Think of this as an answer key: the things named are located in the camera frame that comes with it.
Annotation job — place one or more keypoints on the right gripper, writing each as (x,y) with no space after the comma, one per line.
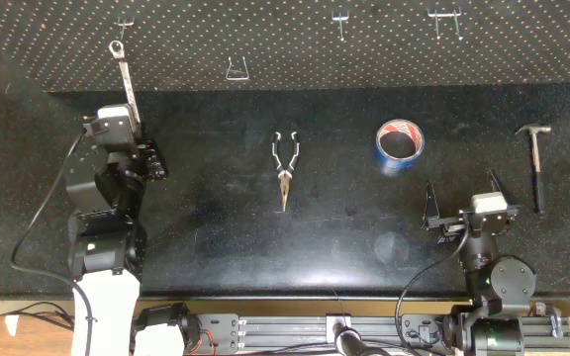
(446,228)

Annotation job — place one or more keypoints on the roll of blue tape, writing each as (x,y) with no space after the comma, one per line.
(389,160)

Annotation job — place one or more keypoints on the hammer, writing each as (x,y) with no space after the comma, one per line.
(536,153)

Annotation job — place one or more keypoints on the black and white pliers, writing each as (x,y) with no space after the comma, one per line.
(285,180)

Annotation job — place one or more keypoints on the wrench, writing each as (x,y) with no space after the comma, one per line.
(127,81)

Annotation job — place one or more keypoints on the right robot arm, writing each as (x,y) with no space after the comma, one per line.
(507,282)

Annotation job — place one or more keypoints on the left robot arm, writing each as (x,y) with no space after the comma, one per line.
(109,306)

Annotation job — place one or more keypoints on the black pegboard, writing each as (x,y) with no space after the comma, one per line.
(413,59)

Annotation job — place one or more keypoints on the metal hook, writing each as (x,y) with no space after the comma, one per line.
(124,22)
(443,14)
(238,78)
(340,25)

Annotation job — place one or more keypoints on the white tape piece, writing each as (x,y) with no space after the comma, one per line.
(12,324)

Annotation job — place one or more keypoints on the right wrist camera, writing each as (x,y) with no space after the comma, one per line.
(489,203)

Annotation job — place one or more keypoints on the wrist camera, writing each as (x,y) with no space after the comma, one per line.
(113,113)
(489,203)

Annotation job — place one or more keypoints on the mounting rail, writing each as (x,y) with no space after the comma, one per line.
(285,333)

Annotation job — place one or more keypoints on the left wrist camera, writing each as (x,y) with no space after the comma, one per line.
(113,113)

